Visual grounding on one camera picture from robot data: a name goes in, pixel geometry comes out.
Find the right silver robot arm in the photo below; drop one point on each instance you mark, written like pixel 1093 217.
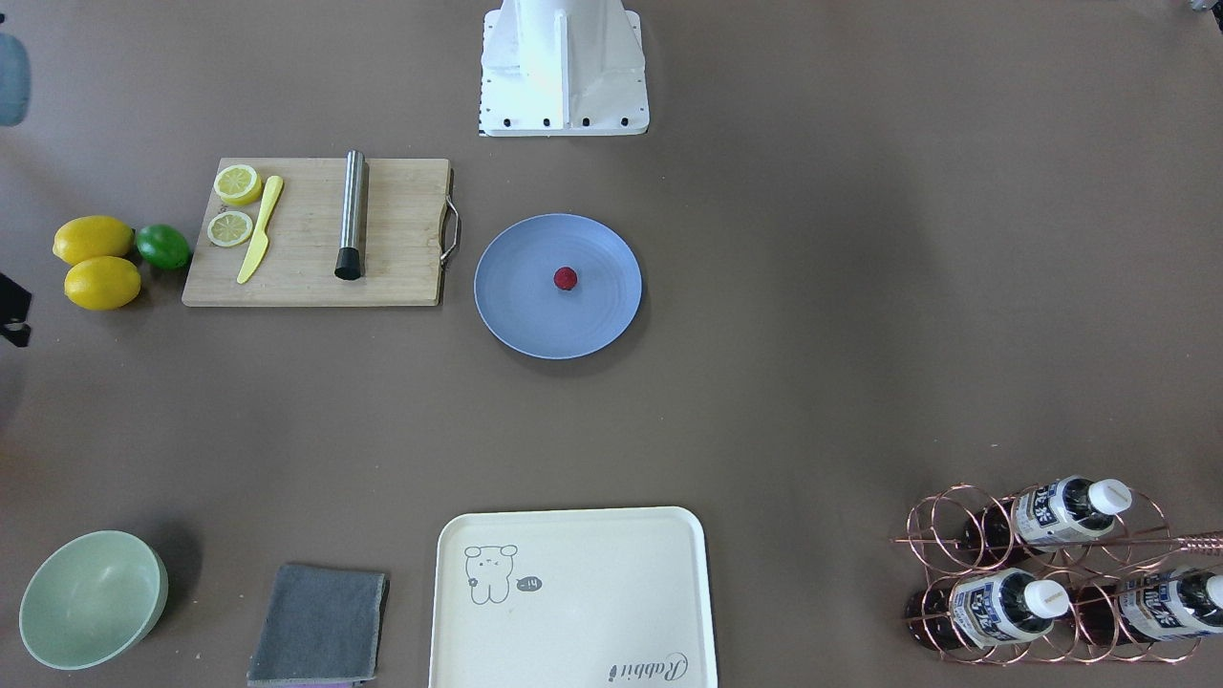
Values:
pixel 16 83

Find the grey folded cloth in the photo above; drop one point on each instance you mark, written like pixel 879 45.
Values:
pixel 322 627

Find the tea bottle white cap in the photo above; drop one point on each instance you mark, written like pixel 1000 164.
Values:
pixel 1070 511

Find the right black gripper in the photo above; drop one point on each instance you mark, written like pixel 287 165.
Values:
pixel 11 304

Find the mint green bowl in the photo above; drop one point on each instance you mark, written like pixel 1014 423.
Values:
pixel 92 600

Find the red strawberry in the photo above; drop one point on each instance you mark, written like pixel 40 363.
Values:
pixel 565 278

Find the blue round plate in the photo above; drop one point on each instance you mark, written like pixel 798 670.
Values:
pixel 515 296

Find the yellow plastic knife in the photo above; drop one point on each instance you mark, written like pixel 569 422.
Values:
pixel 259 240

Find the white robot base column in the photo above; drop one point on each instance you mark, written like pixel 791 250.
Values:
pixel 563 69

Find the green lime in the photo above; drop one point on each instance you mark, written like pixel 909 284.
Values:
pixel 162 246

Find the steel muddler black tip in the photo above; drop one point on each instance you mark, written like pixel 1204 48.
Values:
pixel 349 261

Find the cream rabbit tray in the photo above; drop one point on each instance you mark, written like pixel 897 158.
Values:
pixel 609 597

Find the wooden cutting board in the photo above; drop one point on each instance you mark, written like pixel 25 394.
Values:
pixel 409 232

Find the lemon half slice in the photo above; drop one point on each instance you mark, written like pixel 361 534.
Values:
pixel 229 229
pixel 238 185

